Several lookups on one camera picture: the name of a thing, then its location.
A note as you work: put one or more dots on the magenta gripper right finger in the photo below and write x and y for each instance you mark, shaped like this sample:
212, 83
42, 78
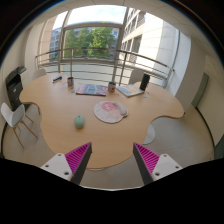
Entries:
153, 166

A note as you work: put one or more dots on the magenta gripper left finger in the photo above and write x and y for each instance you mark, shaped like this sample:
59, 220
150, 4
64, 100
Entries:
70, 166

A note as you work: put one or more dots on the mint green computer mouse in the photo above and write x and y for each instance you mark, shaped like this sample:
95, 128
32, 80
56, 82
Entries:
79, 121

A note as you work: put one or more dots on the pink round mouse pad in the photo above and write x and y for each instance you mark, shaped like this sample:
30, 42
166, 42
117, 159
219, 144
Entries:
110, 111

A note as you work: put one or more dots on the round table base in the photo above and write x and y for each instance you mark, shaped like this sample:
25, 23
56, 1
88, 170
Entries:
150, 135

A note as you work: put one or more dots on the light blue book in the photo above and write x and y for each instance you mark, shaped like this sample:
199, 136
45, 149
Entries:
129, 90

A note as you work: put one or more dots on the red magazine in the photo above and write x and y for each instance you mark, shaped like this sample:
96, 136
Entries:
91, 89

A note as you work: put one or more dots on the white chair wooden legs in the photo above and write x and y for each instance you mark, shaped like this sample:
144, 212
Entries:
14, 118

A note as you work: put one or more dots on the black upright speaker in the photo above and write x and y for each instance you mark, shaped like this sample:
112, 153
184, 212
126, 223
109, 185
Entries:
144, 82

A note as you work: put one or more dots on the small dark remote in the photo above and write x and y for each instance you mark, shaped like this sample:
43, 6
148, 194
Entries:
59, 78

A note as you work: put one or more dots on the white chair far right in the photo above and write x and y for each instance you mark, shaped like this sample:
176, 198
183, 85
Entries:
136, 76

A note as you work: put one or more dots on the white chair behind table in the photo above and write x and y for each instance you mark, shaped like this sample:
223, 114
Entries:
38, 73

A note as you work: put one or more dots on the metal balcony railing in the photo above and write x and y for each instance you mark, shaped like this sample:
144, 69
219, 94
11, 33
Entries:
100, 66

